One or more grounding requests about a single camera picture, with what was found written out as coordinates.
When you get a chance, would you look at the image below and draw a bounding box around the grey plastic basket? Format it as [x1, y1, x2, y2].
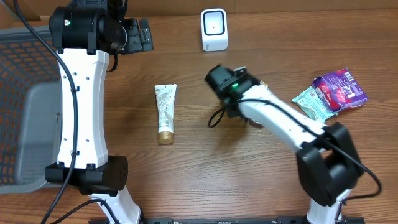
[1, 28, 62, 194]

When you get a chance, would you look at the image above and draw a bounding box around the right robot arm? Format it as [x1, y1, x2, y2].
[205, 65, 365, 223]

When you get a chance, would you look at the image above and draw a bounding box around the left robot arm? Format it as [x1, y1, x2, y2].
[45, 1, 153, 223]

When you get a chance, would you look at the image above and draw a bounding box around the teal wipes packet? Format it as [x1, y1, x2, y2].
[292, 86, 338, 123]

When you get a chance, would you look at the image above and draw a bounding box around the purple pad package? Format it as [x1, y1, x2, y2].
[312, 68, 369, 113]

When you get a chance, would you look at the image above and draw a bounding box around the white tube gold cap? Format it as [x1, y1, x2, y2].
[155, 84, 177, 144]

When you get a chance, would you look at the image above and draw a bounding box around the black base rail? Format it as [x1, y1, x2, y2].
[88, 216, 366, 224]

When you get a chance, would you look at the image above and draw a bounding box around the white barcode scanner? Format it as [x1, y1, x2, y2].
[200, 8, 228, 52]

